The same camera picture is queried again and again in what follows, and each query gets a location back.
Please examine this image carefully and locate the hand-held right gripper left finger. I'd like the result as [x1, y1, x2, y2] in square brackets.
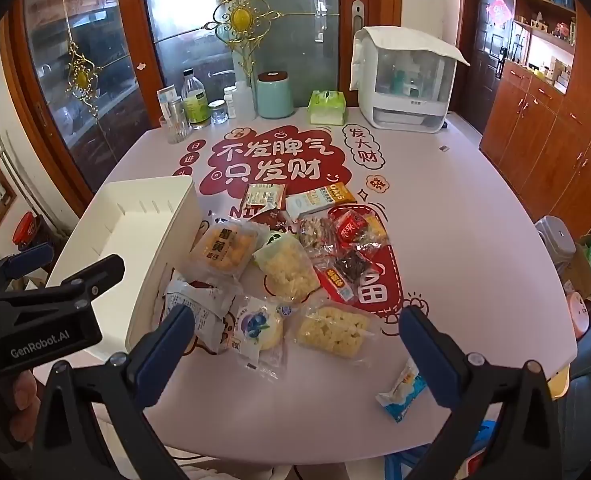
[23, 304, 196, 480]

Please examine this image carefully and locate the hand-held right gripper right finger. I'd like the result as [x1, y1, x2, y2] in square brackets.
[398, 305, 563, 480]

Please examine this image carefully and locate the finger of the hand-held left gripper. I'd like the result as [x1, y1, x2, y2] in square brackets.
[0, 241, 55, 306]
[0, 254, 126, 313]

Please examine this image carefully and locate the white printed snack packet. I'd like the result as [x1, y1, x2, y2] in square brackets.
[164, 277, 239, 353]

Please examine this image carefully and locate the small blue white packet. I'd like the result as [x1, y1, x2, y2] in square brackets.
[375, 359, 429, 423]

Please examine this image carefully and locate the white plastic storage box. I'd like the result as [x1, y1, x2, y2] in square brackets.
[46, 175, 206, 367]

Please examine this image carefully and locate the blueberry print snack packet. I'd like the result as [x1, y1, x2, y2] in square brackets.
[228, 296, 287, 378]

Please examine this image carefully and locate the clear yellow cracker packet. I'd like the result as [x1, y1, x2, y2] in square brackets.
[293, 304, 379, 361]

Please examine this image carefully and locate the yellow pastry packet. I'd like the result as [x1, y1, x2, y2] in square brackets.
[190, 220, 271, 281]

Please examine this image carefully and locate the red dried plum packet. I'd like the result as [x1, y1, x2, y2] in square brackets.
[314, 247, 376, 307]

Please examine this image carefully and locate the small yellow clear packet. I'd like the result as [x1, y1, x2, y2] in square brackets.
[363, 214, 390, 248]

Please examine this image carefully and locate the red foil snack packet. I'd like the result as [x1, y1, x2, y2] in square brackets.
[328, 208, 371, 251]

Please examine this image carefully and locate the brown snack packet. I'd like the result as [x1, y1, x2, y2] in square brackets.
[250, 207, 294, 233]

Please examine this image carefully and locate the clear mixed nut packet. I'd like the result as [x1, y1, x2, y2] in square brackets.
[295, 216, 337, 252]

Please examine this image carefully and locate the beige green snack packet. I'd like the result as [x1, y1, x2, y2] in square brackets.
[246, 182, 287, 211]

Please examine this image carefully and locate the orange and white snack packet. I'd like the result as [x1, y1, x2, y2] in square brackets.
[286, 182, 352, 221]

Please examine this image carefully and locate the person's left hand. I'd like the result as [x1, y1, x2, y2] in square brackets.
[0, 366, 42, 455]

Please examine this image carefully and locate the red round container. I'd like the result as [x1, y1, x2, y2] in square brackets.
[14, 211, 47, 252]

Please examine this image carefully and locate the blue plastic stool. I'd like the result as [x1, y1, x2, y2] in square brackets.
[385, 420, 499, 480]

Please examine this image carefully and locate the pink printed tablecloth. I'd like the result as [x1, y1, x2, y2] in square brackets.
[46, 105, 579, 466]

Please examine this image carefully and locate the wooden framed glass door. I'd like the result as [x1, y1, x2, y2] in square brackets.
[138, 0, 403, 131]
[0, 0, 164, 206]

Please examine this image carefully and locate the pink round container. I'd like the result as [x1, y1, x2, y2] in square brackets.
[565, 292, 591, 341]

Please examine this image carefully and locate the grey white appliance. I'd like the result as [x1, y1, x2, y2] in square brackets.
[535, 216, 576, 281]

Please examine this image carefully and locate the clear drinking glass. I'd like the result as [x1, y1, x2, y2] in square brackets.
[166, 100, 192, 145]

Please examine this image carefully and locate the small gold door ornament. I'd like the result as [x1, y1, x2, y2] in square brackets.
[53, 0, 101, 111]

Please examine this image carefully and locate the glass bottle green label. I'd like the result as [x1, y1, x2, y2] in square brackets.
[182, 68, 211, 128]

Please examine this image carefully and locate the white plastic bottle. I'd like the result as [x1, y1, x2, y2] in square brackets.
[234, 80, 257, 120]

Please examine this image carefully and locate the white countertop appliance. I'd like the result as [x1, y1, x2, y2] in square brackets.
[350, 26, 471, 133]

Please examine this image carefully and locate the mint green canister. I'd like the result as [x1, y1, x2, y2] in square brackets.
[256, 72, 296, 120]

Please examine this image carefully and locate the wooden cabinet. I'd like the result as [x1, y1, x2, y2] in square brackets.
[478, 0, 591, 241]

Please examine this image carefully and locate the green tissue pack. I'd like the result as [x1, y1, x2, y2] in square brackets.
[308, 90, 347, 127]

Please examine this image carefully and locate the large gold door ornament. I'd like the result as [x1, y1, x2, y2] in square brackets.
[203, 0, 281, 83]

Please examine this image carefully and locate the dark wooden door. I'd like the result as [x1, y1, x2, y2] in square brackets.
[463, 0, 519, 133]

